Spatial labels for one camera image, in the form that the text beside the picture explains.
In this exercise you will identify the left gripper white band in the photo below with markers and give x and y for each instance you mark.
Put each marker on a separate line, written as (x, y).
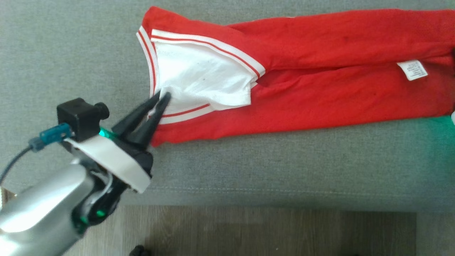
(117, 160)

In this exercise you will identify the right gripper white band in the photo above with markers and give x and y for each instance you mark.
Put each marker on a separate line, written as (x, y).
(453, 118)

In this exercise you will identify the red trousers with white stripes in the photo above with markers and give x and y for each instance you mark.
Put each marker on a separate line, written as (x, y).
(320, 71)

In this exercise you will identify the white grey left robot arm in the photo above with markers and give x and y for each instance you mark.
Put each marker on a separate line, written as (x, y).
(42, 209)

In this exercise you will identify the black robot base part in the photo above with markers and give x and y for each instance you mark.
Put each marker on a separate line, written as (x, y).
(139, 251)

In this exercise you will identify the grey fabric sofa ottoman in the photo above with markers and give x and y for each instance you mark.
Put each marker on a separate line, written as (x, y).
(284, 167)

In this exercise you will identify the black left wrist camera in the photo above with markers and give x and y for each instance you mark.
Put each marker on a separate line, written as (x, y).
(80, 115)

